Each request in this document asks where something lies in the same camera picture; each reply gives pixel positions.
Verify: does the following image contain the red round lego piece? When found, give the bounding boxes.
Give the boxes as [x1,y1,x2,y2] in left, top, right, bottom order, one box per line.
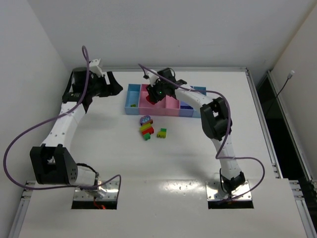
[146,95,155,105]

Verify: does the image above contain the yellow lego brick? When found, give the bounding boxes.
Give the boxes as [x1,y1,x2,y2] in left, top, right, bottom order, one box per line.
[157,131,166,138]

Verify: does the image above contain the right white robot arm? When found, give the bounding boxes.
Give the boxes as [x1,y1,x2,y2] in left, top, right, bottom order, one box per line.
[142,67,245,195]

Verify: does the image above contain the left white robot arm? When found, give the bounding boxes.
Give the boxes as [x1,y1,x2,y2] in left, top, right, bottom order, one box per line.
[30,67,123,186]

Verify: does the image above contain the pink divided tray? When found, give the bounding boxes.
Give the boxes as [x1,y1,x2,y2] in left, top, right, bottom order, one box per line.
[138,84,180,116]

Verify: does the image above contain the purple flower lego piece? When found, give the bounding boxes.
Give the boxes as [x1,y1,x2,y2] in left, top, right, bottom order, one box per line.
[139,115,151,125]

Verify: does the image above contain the left light blue bin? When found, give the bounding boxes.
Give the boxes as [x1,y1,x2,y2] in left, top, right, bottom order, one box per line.
[124,84,141,115]

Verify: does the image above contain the light blue bin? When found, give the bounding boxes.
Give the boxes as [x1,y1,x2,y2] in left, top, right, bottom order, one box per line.
[124,84,141,115]
[192,86,207,118]

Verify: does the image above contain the multicolour stacked lego block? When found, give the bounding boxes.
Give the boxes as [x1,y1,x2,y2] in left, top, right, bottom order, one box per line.
[140,119,154,135]

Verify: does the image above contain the periwinkle blue bin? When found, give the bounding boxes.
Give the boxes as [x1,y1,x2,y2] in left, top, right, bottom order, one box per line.
[179,101,194,118]

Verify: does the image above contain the small green lego brick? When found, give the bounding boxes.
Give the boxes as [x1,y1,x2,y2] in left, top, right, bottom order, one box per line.
[143,133,151,141]

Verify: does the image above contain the right light blue bin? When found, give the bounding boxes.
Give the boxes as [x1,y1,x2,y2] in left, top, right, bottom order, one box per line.
[192,86,207,118]

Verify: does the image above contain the white front board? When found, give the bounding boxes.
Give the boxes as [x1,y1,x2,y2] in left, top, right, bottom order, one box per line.
[20,179,306,238]

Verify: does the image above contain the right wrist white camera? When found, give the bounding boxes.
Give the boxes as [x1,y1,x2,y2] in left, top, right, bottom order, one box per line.
[143,70,159,86]

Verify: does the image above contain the wrist white camera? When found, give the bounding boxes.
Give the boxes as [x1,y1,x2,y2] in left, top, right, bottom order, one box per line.
[89,59,103,77]
[143,70,159,86]

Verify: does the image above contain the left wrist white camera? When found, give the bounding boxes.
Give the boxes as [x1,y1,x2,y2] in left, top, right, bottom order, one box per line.
[89,59,103,77]

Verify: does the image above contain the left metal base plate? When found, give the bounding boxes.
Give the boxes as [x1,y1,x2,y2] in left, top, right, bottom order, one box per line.
[73,179,120,202]

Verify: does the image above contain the metal base plate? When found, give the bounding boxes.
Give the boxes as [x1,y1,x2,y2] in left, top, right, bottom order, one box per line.
[206,180,252,201]
[73,179,120,202]

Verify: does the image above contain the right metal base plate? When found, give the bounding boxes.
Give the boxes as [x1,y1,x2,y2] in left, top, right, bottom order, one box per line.
[206,180,252,201]

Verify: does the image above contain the black wall cable with plug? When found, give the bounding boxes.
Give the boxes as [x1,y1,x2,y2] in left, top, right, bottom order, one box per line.
[271,70,295,100]

